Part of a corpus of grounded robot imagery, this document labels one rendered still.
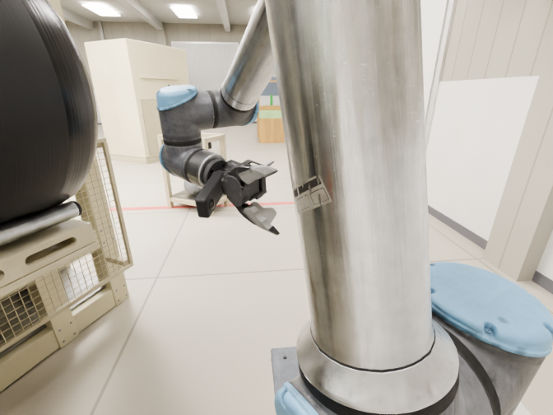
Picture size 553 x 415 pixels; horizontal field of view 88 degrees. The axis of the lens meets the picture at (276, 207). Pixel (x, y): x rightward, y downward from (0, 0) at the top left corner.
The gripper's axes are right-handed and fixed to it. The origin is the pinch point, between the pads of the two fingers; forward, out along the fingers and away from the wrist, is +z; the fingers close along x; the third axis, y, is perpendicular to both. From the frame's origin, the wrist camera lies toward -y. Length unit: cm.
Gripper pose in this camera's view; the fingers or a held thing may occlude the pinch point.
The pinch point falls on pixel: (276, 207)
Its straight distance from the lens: 54.9
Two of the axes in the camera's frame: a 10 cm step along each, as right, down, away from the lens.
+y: 6.2, -4.7, 6.2
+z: 7.8, 3.4, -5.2
